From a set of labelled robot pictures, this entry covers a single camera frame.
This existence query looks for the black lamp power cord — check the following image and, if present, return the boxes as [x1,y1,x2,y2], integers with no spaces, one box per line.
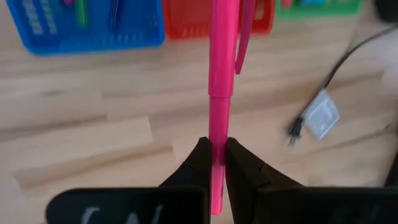
[287,24,398,147]

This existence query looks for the blue plastic basket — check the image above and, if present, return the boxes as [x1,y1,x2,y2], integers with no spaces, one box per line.
[6,0,166,57]

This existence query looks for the teal marker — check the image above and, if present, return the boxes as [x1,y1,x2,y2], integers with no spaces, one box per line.
[75,0,89,27]

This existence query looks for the pink clip marker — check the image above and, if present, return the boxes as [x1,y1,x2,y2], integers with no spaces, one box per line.
[207,0,257,216]

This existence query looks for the white cord tag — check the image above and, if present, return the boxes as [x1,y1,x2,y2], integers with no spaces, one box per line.
[302,88,341,141]

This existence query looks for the green plastic basket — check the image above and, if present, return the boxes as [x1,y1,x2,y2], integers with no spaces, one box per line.
[275,0,364,19]

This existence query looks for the purple marker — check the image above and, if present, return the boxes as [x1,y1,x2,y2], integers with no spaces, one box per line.
[108,0,123,31]

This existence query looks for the red plastic basket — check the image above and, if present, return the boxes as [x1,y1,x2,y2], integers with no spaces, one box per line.
[161,0,276,40]

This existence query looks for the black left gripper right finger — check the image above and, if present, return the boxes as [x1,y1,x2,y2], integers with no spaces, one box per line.
[225,137,302,224]

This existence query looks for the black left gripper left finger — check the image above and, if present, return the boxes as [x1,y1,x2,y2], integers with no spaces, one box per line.
[159,136,213,188]

